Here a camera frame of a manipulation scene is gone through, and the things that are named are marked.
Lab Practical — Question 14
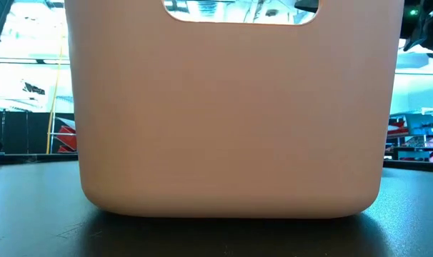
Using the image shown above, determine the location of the orange plastic bin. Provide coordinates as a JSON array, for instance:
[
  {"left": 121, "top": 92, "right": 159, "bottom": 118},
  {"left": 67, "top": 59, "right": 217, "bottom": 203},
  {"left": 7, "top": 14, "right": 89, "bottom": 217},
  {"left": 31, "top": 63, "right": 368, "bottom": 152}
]
[{"left": 64, "top": 0, "right": 405, "bottom": 219}]

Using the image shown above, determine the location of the red storage bin stack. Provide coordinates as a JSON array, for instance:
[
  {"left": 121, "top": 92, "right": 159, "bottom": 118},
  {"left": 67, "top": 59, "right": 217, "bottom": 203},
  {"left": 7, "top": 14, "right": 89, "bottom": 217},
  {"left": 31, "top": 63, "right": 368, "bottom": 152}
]
[{"left": 55, "top": 116, "right": 78, "bottom": 154}]

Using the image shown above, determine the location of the black low partition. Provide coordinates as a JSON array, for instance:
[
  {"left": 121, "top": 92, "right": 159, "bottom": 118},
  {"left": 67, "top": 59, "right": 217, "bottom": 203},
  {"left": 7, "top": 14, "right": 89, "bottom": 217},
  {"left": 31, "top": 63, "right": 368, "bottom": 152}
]
[{"left": 0, "top": 110, "right": 76, "bottom": 155}]

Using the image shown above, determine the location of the yellow power cable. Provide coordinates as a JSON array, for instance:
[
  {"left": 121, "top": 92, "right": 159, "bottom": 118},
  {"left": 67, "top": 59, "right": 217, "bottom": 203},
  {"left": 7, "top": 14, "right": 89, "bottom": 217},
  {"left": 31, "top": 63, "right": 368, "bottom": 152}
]
[{"left": 46, "top": 21, "right": 66, "bottom": 155}]

